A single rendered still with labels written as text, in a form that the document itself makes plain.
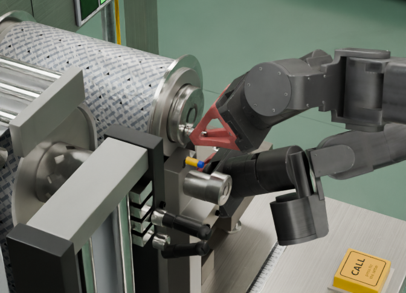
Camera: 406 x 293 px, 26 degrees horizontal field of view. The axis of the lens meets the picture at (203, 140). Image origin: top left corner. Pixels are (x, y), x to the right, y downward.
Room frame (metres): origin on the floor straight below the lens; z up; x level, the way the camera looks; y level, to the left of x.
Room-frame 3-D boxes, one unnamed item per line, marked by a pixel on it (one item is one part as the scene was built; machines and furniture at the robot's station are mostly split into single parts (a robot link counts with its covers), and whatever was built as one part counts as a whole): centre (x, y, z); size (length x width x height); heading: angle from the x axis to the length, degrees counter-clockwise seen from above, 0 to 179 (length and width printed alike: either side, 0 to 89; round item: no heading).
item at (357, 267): (0.94, -0.24, 0.91); 0.07 x 0.07 x 0.02; 64
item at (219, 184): (0.84, -0.02, 1.18); 0.04 x 0.02 x 0.04; 154
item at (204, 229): (0.57, 0.02, 1.36); 0.05 x 0.01 x 0.01; 64
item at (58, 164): (0.67, 0.12, 1.33); 0.06 x 0.06 x 0.06; 64
